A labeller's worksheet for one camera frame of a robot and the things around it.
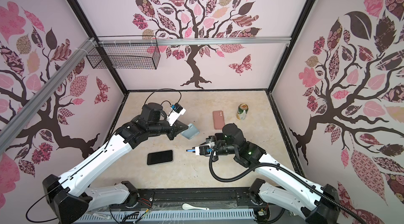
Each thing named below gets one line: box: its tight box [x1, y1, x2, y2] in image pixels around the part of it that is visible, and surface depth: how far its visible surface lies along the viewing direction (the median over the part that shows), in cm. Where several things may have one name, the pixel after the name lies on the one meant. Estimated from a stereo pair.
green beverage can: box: [236, 103, 249, 121], surface depth 99 cm
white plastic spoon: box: [182, 202, 210, 211], surface depth 72 cm
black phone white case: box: [146, 149, 174, 166], surface depth 89 cm
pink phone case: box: [212, 110, 226, 130], surface depth 106 cm
